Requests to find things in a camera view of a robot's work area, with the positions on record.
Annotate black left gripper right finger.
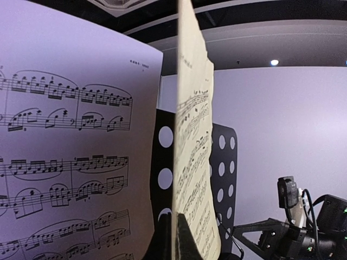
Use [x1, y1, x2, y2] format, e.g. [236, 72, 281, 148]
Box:
[177, 213, 202, 260]

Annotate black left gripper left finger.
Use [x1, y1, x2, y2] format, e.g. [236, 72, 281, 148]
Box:
[152, 213, 172, 260]

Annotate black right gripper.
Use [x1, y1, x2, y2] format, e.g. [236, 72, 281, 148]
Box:
[233, 218, 306, 259]

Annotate yellow sheet music page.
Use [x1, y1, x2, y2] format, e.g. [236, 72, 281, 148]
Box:
[171, 1, 221, 259]

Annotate black music stand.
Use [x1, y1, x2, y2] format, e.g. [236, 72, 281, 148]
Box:
[144, 109, 238, 259]

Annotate purple sheet music page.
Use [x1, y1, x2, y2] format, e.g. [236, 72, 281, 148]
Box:
[1, 1, 163, 259]

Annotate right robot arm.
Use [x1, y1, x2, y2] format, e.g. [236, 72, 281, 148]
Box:
[233, 194, 346, 259]

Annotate ceiling air vent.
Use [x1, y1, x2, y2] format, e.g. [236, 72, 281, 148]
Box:
[89, 0, 151, 17]

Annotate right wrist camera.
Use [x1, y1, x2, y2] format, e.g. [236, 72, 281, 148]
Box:
[277, 175, 309, 228]

